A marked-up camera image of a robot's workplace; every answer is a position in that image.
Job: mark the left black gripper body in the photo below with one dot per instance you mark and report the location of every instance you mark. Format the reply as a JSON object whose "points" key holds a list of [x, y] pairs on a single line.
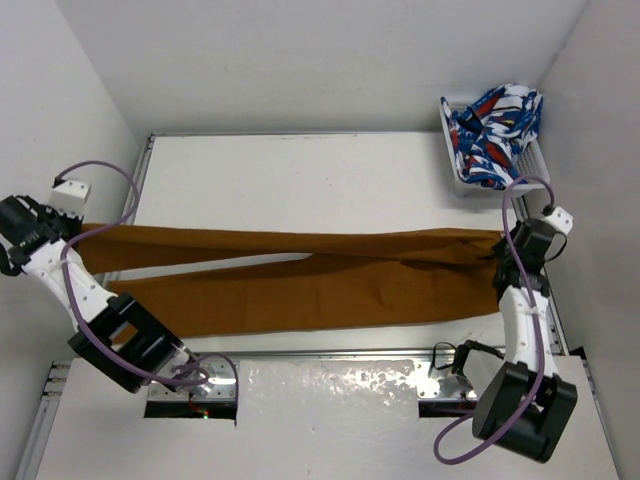
{"points": [[67, 226]]}

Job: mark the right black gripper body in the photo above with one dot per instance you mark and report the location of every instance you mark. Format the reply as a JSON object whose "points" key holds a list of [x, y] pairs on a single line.
{"points": [[500, 250]]}

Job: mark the brown trousers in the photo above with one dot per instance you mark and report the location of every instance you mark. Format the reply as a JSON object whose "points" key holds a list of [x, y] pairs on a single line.
{"points": [[295, 281]]}

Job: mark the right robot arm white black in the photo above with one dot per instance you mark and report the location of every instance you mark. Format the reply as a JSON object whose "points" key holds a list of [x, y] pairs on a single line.
{"points": [[523, 405]]}

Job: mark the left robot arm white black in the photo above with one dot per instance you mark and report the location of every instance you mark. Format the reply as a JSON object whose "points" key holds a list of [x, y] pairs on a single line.
{"points": [[115, 333]]}

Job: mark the white plastic basket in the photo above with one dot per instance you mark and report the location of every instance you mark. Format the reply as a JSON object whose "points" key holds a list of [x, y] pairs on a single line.
{"points": [[529, 162]]}

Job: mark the blue red white patterned garment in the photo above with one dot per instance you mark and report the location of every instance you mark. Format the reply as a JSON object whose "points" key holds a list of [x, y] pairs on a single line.
{"points": [[490, 134]]}

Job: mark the white front cover panel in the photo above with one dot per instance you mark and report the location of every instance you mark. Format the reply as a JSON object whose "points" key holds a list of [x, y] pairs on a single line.
{"points": [[300, 420]]}

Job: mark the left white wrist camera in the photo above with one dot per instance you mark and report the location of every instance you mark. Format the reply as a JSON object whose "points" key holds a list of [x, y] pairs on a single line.
{"points": [[69, 198]]}

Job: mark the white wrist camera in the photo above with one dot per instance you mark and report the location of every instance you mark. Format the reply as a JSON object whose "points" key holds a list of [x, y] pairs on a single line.
{"points": [[69, 198], [558, 218]]}

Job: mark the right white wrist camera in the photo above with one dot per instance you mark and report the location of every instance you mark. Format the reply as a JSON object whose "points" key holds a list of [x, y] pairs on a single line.
{"points": [[558, 218]]}

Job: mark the right silver arm base plate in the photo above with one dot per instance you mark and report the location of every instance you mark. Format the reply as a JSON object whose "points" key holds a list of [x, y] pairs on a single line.
{"points": [[440, 385]]}

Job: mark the left silver arm base plate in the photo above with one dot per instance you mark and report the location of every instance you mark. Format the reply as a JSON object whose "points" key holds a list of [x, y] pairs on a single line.
{"points": [[222, 384]]}

